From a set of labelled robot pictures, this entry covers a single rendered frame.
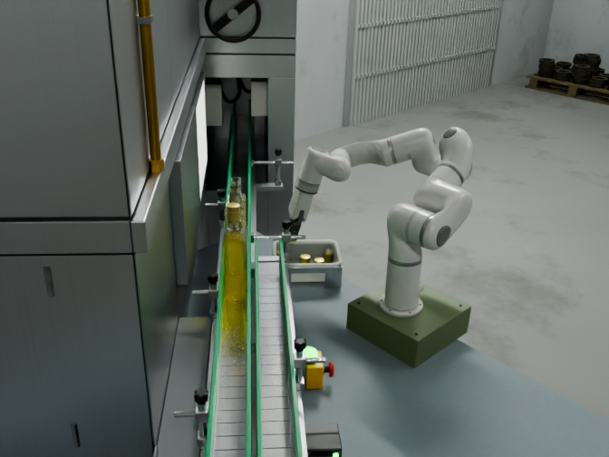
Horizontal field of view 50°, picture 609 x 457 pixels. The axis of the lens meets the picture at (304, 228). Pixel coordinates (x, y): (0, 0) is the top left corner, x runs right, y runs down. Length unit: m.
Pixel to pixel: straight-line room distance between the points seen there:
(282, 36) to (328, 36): 3.19
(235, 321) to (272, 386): 0.28
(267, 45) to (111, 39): 1.67
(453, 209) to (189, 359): 0.77
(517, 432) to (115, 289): 1.02
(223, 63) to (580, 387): 2.07
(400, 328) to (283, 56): 1.29
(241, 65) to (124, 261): 1.63
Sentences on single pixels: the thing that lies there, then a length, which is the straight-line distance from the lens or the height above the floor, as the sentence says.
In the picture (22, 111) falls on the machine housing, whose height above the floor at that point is 1.58.
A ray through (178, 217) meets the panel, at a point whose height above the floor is 1.17.
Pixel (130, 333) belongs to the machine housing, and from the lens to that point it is 1.22.
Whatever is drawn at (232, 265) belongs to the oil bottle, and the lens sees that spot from 1.75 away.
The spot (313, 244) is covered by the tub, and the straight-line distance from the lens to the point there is 2.22.
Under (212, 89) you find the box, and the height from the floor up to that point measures 1.16.
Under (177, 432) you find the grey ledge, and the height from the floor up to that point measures 0.88.
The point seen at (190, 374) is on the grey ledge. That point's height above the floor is 0.88.
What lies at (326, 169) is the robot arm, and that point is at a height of 1.15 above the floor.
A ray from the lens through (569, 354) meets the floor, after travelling 3.36.
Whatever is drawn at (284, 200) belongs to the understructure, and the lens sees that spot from 2.85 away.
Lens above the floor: 1.87
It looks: 27 degrees down
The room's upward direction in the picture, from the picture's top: 2 degrees clockwise
